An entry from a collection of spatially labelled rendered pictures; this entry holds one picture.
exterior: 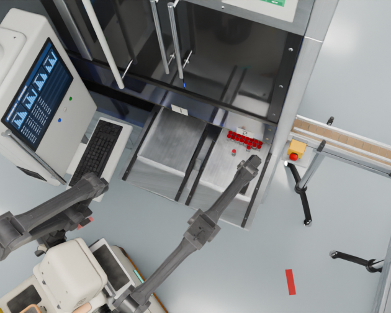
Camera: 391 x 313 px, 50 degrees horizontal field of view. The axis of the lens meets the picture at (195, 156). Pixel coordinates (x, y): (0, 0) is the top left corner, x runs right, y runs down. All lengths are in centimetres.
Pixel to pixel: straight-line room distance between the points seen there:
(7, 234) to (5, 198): 193
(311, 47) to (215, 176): 93
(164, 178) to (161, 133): 24
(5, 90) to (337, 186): 223
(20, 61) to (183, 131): 86
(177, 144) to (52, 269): 91
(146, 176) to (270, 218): 113
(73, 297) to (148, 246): 143
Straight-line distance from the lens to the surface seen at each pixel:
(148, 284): 153
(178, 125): 217
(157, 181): 206
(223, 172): 206
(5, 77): 170
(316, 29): 128
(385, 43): 375
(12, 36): 175
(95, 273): 156
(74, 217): 169
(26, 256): 314
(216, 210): 154
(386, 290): 243
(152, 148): 213
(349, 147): 210
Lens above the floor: 282
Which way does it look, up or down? 68 degrees down
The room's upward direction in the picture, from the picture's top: 8 degrees counter-clockwise
